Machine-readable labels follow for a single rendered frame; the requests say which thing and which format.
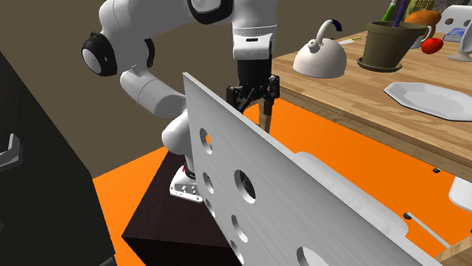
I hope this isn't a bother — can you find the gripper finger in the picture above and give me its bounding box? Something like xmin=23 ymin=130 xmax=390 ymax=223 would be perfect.
xmin=262 ymin=74 xmax=281 ymax=113
xmin=225 ymin=85 xmax=256 ymax=113

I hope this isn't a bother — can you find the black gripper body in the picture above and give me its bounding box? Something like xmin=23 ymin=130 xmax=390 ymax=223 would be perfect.
xmin=236 ymin=57 xmax=274 ymax=91

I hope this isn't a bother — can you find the white kettle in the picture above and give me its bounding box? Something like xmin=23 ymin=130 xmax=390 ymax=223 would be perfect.
xmin=292 ymin=19 xmax=348 ymax=79

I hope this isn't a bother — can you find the light wooden table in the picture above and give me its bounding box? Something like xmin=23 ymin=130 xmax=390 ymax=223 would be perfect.
xmin=259 ymin=30 xmax=472 ymax=184

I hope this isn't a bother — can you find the table knife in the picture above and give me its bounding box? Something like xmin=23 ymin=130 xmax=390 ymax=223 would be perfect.
xmin=337 ymin=36 xmax=365 ymax=46

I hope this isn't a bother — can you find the silver chair with round holes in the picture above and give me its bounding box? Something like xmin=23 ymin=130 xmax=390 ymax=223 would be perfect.
xmin=182 ymin=72 xmax=452 ymax=266

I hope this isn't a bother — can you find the olive flower pot with plant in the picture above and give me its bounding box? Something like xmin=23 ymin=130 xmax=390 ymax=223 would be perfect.
xmin=356 ymin=0 xmax=429 ymax=73

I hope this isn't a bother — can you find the dark robot stand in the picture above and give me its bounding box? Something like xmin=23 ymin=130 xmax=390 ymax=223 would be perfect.
xmin=121 ymin=150 xmax=245 ymax=266

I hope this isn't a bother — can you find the white mug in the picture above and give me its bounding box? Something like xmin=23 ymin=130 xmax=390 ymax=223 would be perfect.
xmin=409 ymin=24 xmax=435 ymax=50

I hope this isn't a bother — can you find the white octagonal plate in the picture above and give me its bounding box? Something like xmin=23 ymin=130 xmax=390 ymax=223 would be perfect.
xmin=383 ymin=81 xmax=472 ymax=122

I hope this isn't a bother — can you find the red apple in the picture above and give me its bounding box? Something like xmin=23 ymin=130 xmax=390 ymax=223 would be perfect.
xmin=421 ymin=37 xmax=445 ymax=55

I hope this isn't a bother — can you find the orange bread loaf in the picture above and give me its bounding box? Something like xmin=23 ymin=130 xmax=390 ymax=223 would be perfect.
xmin=404 ymin=9 xmax=443 ymax=37

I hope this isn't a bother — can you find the yellow box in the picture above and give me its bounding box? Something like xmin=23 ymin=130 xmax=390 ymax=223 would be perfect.
xmin=403 ymin=0 xmax=436 ymax=21

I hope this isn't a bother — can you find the blue book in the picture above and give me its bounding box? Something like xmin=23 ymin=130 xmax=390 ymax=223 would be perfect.
xmin=442 ymin=28 xmax=467 ymax=44

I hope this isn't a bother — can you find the black cabinet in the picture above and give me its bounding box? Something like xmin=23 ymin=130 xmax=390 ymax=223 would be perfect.
xmin=0 ymin=51 xmax=118 ymax=266

